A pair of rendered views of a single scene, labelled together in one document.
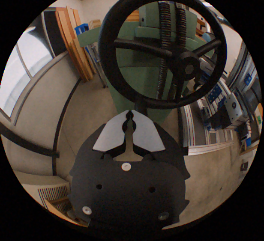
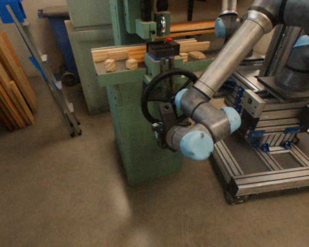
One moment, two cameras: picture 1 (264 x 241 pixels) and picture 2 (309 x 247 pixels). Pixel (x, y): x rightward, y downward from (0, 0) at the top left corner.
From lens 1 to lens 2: 0.68 m
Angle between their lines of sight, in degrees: 25
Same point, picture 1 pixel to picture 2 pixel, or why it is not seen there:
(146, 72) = (152, 105)
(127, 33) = (139, 78)
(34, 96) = not seen: outside the picture
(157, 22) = not seen: hidden behind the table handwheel
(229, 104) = (245, 102)
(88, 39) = (109, 81)
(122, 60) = (134, 99)
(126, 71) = (137, 107)
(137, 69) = not seen: hidden behind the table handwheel
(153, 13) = (157, 72)
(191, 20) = (178, 65)
